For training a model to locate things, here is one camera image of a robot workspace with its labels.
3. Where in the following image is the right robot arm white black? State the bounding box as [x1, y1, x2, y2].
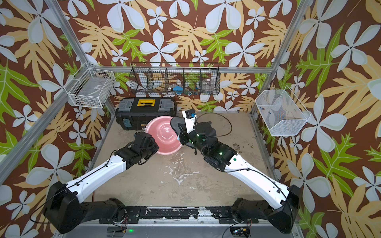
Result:
[171, 117, 301, 234]

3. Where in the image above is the white wire basket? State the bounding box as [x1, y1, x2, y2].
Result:
[65, 63, 116, 109]
[255, 86, 312, 137]

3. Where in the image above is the pink plastic bucket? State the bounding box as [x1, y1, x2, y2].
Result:
[144, 116, 182, 155]

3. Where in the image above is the black wire basket rear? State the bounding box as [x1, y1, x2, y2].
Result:
[128, 62, 221, 96]

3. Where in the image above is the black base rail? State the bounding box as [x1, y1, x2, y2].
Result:
[99, 205, 259, 224]

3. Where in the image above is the white wire basket left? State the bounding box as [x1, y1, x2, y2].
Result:
[65, 63, 116, 109]

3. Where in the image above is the blue item in basket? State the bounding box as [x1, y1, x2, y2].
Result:
[172, 86, 184, 94]

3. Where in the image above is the white wire basket right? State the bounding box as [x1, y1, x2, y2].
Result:
[255, 86, 312, 137]

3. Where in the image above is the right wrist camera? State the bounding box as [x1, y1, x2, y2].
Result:
[182, 109, 197, 134]

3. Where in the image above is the black yellow toolbox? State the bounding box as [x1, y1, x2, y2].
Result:
[116, 98, 177, 131]

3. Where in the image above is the black cloth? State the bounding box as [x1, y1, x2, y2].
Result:
[170, 117, 194, 148]

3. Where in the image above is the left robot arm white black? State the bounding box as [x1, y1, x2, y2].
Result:
[43, 132, 159, 234]

